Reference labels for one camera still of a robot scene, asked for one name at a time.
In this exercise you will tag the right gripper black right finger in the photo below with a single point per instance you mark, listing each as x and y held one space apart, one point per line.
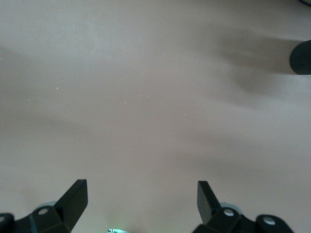
209 206

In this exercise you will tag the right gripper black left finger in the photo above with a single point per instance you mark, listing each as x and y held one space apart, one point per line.
70 206

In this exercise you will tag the brown table cover sheet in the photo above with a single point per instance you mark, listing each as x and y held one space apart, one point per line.
145 109

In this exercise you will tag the black foam cylinder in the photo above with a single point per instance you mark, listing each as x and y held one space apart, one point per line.
302 58

